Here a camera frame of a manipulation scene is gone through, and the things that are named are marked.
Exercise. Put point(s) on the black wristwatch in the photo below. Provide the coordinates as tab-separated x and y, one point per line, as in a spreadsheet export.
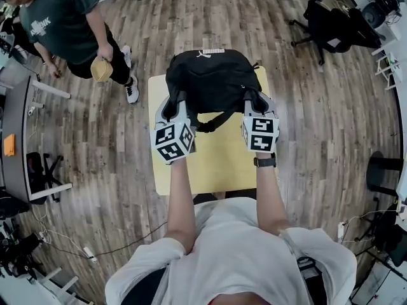
265	161

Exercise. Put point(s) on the white rack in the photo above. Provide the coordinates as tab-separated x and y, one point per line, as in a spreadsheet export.
386	68

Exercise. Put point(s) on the person's right forearm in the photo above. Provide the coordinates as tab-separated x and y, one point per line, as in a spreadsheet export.
268	195

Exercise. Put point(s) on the person's left forearm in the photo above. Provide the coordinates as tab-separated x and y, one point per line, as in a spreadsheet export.
181	202

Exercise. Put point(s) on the tan woven container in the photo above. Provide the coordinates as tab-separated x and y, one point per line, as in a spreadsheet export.
101	70

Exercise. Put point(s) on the white table frame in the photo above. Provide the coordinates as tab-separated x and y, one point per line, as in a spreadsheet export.
57	281

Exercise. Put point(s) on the orange cloth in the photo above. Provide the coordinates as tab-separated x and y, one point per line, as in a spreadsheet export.
9	145

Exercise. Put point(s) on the black backpack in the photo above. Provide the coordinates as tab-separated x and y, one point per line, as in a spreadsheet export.
216	81

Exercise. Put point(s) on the person's white shirt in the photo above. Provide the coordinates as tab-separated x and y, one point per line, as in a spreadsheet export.
238	259

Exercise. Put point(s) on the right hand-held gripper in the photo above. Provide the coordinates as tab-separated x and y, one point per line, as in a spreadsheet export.
261	133

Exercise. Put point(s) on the grey desk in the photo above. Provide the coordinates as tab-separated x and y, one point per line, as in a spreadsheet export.
16	122

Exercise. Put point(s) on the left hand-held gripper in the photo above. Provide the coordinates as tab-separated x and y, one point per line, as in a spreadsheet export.
173	140

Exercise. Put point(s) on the black round stool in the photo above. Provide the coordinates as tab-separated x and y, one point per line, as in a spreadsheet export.
383	173

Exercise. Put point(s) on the white power strip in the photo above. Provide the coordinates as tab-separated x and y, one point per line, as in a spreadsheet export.
341	230
90	254

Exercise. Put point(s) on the yellow table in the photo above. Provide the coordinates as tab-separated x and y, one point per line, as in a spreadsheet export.
222	157

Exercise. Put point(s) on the black round device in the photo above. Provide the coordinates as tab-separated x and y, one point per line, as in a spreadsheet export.
373	14

